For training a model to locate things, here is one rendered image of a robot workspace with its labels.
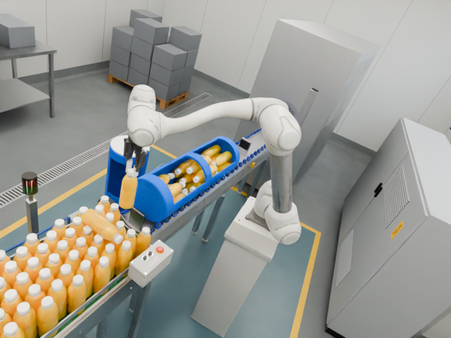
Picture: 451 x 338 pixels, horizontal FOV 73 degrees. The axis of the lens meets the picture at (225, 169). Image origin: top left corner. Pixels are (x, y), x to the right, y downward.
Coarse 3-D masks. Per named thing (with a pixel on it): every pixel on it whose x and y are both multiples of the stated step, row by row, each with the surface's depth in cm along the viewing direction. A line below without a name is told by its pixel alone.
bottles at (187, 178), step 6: (216, 156) 236; (228, 162) 236; (174, 168) 212; (222, 168) 228; (174, 174) 208; (180, 174) 211; (186, 174) 207; (192, 174) 209; (180, 180) 205; (186, 180) 206; (192, 180) 209; (204, 180) 209; (186, 186) 209; (192, 186) 203; (198, 186) 204; (186, 192) 196; (174, 198) 186; (180, 198) 188
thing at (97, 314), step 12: (120, 288) 151; (132, 288) 165; (108, 300) 147; (120, 300) 160; (84, 312) 138; (96, 312) 142; (108, 312) 154; (72, 324) 132; (84, 324) 138; (96, 324) 149; (60, 336) 128; (72, 336) 134; (84, 336) 145; (96, 336) 167
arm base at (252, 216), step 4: (252, 208) 195; (252, 212) 188; (248, 216) 188; (252, 216) 187; (256, 216) 185; (248, 220) 187; (252, 220) 186; (256, 220) 185; (260, 220) 184; (264, 220) 183; (260, 224) 185; (264, 224) 184; (264, 228) 184
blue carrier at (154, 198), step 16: (208, 144) 244; (224, 144) 242; (176, 160) 197; (144, 176) 175; (208, 176) 204; (144, 192) 176; (160, 192) 169; (192, 192) 191; (144, 208) 182; (160, 208) 174; (176, 208) 182
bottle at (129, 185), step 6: (126, 174) 147; (126, 180) 145; (132, 180) 146; (126, 186) 146; (132, 186) 147; (120, 192) 151; (126, 192) 148; (132, 192) 149; (120, 198) 152; (126, 198) 150; (132, 198) 152; (120, 204) 153; (126, 204) 152; (132, 204) 155
